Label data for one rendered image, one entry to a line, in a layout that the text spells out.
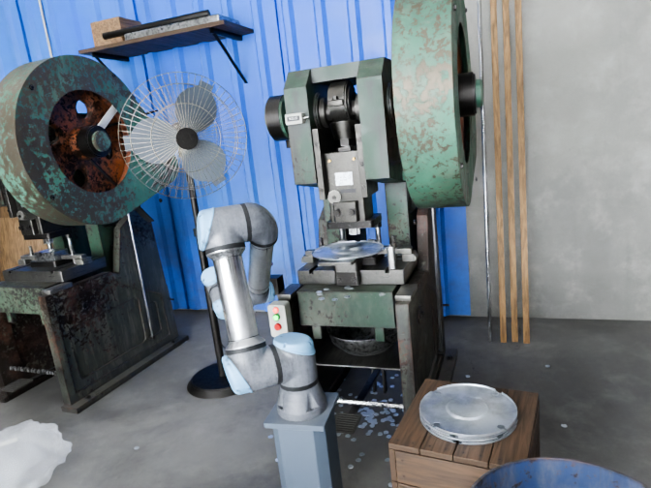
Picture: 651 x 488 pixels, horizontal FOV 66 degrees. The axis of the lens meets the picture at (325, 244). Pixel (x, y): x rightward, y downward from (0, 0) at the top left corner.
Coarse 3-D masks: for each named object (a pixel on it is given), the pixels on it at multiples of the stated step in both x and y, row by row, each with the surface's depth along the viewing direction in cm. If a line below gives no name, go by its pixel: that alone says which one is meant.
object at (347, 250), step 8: (360, 240) 213; (368, 240) 211; (320, 248) 210; (328, 248) 208; (336, 248) 204; (344, 248) 202; (352, 248) 201; (360, 248) 199; (368, 248) 200; (376, 248) 199; (320, 256) 197; (328, 256) 195; (336, 256) 194; (344, 256) 192; (352, 256) 191; (360, 256) 187; (368, 256) 189
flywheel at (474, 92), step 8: (472, 72) 180; (464, 80) 177; (472, 80) 176; (480, 80) 179; (464, 88) 177; (472, 88) 176; (480, 88) 178; (464, 96) 177; (472, 96) 176; (480, 96) 178; (464, 104) 178; (472, 104) 178; (480, 104) 180; (464, 112) 181; (472, 112) 181; (464, 120) 216; (464, 128) 215; (464, 136) 214; (464, 144) 213; (464, 152) 212
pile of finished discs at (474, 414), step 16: (448, 384) 168; (464, 384) 168; (432, 400) 161; (448, 400) 160; (464, 400) 158; (480, 400) 157; (496, 400) 157; (432, 416) 152; (448, 416) 151; (464, 416) 149; (480, 416) 149; (496, 416) 148; (512, 416) 147; (432, 432) 148; (448, 432) 143; (464, 432) 143; (480, 432) 142; (496, 432) 140
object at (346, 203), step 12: (336, 156) 197; (348, 156) 196; (336, 168) 199; (348, 168) 197; (336, 180) 200; (348, 180) 198; (336, 192) 200; (348, 192) 199; (360, 192) 198; (336, 204) 199; (348, 204) 197; (360, 204) 199; (372, 204) 210; (336, 216) 200; (348, 216) 199; (360, 216) 200
